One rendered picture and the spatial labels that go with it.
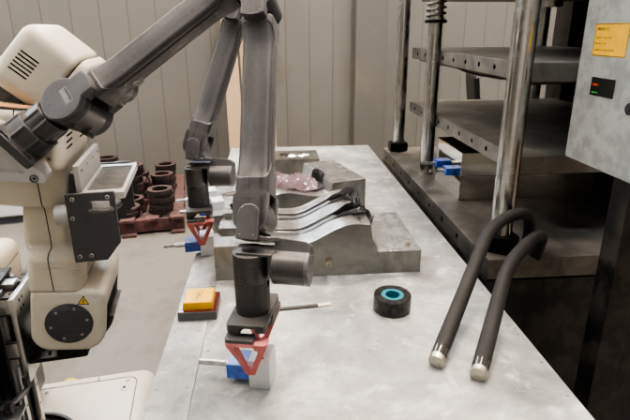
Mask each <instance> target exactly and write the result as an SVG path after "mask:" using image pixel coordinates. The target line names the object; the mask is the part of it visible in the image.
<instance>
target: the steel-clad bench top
mask: <svg viewBox="0 0 630 420"><path fill-rule="evenodd" d="M296 150H316V151H317V153H318V156H319V159H320V161H325V160H334V161H336V162H338V163H339V164H341V165H343V166H345V167H346V168H348V169H350V170H351V171H353V172H355V173H357V174H359V175H361V176H363V177H364V178H366V198H365V207H366V209H368V210H369V211H370V213H384V212H396V213H397V215H398V216H399V218H400V219H401V221H402V222H403V223H404V225H405V226H406V228H407V229H408V231H409V232H410V234H411V235H412V237H413V239H414V240H415V242H416V243H417V245H418V246H419V247H420V248H421V263H420V272H404V273H383V274H362V275H341V276H320V277H313V279H312V282H311V285H310V287H303V286H293V285H281V284H273V283H272V281H271V278H269V279H270V293H277V294H278V301H280V305H281V307H282V308H284V307H293V306H302V305H311V304H320V303H328V302H330V303H331V306H327V307H310V308H300V309H292V310H282V311H280V312H279V314H278V315H277V319H276V322H275V324H274V327H273V329H272V331H271V334H270V336H269V343H268V344H275V345H276V364H277V371H276V374H275V377H274V380H273V383H272V386H271V389H270V390H268V389H257V388H249V380H243V379H233V378H227V370H226V367H221V366H209V365H199V364H198V360H199V357H208V358H219V359H229V358H230V355H231V353H230V351H229V350H228V349H227V348H226V347H225V341H224V338H225V336H226V334H227V332H228V331H227V325H226V322H227V321H228V319H229V317H230V315H231V314H232V312H233V309H234V307H235V293H234V280H218V281H216V268H215V255H207V256H202V255H201V252H200V251H197V253H196V256H195V259H194V262H193V264H192V267H191V270H190V273H189V276H188V279H187V284H186V287H185V289H184V292H183V295H184V293H186V292H187V289H199V288H215V292H220V298H221V299H220V305H219V310H218V315H217V319H216V320H198V321H181V322H179V321H178V315H177V313H178V310H179V308H180V305H181V301H182V298H183V295H182V298H181V301H180V304H179V307H178V309H177V312H176V315H175V318H174V321H173V324H172V329H171V332H170V334H169V337H168V340H167V343H166V346H165V349H164V352H163V354H162V357H161V360H160V363H159V366H158V369H157V374H156V377H155V379H154V382H153V385H152V388H151V391H150V393H149V396H148V399H147V401H146V404H145V407H144V410H143V413H142V418H141V420H594V419H593V417H592V416H591V415H590V414H589V412H588V411H587V410H586V409H585V408H584V406H583V405H582V404H581V403H580V401H579V400H578V399H577V398H576V396H575V395H574V394H573V393H572V392H571V390H570V389H569V388H568V387H567V386H566V384H565V383H564V382H563V380H562V379H561V378H560V377H559V376H558V374H557V373H556V372H555V371H554V370H553V368H552V367H551V366H550V365H549V364H548V362H547V361H546V360H545V358H544V357H543V356H542V355H541V354H540V352H539V351H537V350H536V349H535V347H534V346H533V345H532V344H531V342H530V341H529V340H528V339H527V337H526V336H525V335H524V334H523V333H522V331H521V330H520V329H519V328H518V326H517V325H516V324H515V323H514V322H513V320H512V319H511V318H510V317H509V315H508V314H507V313H506V312H505V311H503V315H502V322H501V326H500V330H499V334H498V337H497V341H496V345H495V349H494V354H493V357H492V361H491V365H490V369H489V373H488V375H487V379H486V380H485V381H482V382H480V381H477V380H475V379H474V378H473V377H472V376H471V374H470V370H471V366H472V362H473V357H474V354H475V350H476V347H477V343H478V340H479V337H480V334H481V330H482V327H483V323H484V320H485V317H486V314H487V310H488V304H489V301H490V297H491V293H490V292H489V291H488V290H487V288H486V287H485V286H484V285H483V284H482V282H481V281H480V280H479V279H477V280H476V283H475V285H474V288H473V290H472V295H471V297H470V300H469V303H468V305H467V307H466V309H465V312H464V315H463V317H462V320H461V323H460V325H459V328H458V330H457V334H456V336H455V339H454V342H453V344H452V347H451V350H450V352H449V354H448V357H447V359H446V362H445V364H444V367H434V366H432V365H431V364H430V363H429V361H428V357H429V355H430V353H431V350H432V348H433V345H434V343H435V341H436V338H437V336H438V334H439V332H440V330H441V327H442V325H443V321H444V319H445V316H446V314H447V311H448V309H449V308H450V305H451V303H452V301H453V298H454V296H455V293H456V291H457V289H458V285H459V282H460V281H461V279H462V276H463V274H464V271H465V269H466V267H467V264H466V263H465V262H464V261H463V260H462V259H461V258H460V257H459V255H458V254H457V253H456V251H455V250H454V249H453V248H452V247H451V245H450V244H449V243H448V242H447V241H446V239H445V238H444V237H443V236H442V234H441V233H440V232H439V231H438V229H437V228H436V227H435V226H434V225H433V223H432V222H431V221H430V220H429V219H428V217H427V216H426V215H425V214H424V212H423V211H422V210H421V209H420V208H419V206H418V205H417V204H416V203H415V201H414V200H413V199H412V198H411V196H410V195H409V194H408V193H407V192H406V190H405V189H404V188H403V187H402V186H401V184H400V183H399V182H398V180H397V179H396V178H395V177H394V176H393V174H391V173H390V172H389V171H388V169H387V168H386V167H385V166H384V165H383V163H382V162H381V161H380V159H379V158H378V157H377V156H376V155H375V153H374V152H373V151H372V150H371V149H370V147H369V146H368V145H337V146H298V147H276V150H275V151H296ZM384 285H396V286H400V287H403V288H405V289H406V290H408V291H409V292H410V293H411V295H412V303H411V312H410V313H409V314H408V315H407V316H405V317H403V318H399V319H390V318H385V317H383V316H381V315H379V314H378V313H376V312H375V310H374V309H373V296H374V291H375V290H376V289H377V288H379V287H381V286H384ZM207 324H208V325H207ZM195 381H196V382H195ZM192 394H193V395H192ZM190 402H191V403H190Z"/></svg>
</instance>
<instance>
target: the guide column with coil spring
mask: <svg viewBox="0 0 630 420"><path fill-rule="evenodd" d="M436 1H444V0H430V2H436ZM430 2H429V3H430ZM439 7H444V3H441V4H434V5H429V8H439ZM443 11H444V9H436V10H430V11H429V14H434V13H443ZM428 19H429V20H443V15H439V16H431V17H428ZM442 36H443V24H442V23H429V24H428V32H427V61H426V77H425V92H424V107H423V122H422V137H421V152H420V167H419V173H421V174H432V172H429V170H432V169H433V164H430V165H421V161H433V156H434V143H435V128H436V127H435V120H436V114H437V102H438V89H439V76H440V54H441V49H442Z"/></svg>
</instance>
